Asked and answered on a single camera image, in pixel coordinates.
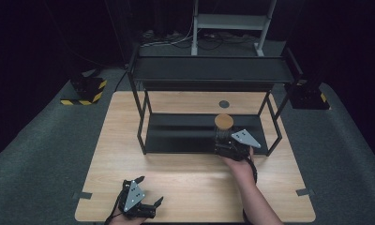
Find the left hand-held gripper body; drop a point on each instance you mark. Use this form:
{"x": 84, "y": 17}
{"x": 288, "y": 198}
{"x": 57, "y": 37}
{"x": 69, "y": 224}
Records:
{"x": 134, "y": 198}

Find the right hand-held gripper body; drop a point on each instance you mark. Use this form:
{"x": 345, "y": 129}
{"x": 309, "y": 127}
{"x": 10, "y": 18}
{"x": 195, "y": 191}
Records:
{"x": 238, "y": 145}

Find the glass jar with wooden lid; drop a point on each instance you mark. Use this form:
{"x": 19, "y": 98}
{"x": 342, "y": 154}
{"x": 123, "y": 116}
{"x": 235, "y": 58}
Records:
{"x": 223, "y": 126}

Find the black metal two-tier shelf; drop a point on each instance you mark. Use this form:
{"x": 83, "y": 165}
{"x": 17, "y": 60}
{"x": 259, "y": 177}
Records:
{"x": 207, "y": 103}

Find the person's left hand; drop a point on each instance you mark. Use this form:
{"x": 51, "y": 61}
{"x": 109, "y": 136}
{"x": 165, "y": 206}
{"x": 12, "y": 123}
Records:
{"x": 126, "y": 220}

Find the person's right hand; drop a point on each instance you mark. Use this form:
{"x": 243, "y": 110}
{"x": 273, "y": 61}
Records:
{"x": 240, "y": 170}

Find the black round table grommet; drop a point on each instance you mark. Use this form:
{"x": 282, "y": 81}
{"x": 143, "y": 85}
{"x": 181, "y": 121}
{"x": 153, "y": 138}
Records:
{"x": 224, "y": 104}

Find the grey tape piece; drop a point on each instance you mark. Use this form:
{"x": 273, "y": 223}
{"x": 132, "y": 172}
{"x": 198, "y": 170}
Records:
{"x": 82, "y": 195}
{"x": 305, "y": 192}

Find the black yellow striped stand base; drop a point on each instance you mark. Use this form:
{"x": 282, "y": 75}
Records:
{"x": 86, "y": 90}
{"x": 309, "y": 95}

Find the grey metal stand frame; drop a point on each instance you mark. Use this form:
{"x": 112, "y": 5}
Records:
{"x": 229, "y": 23}

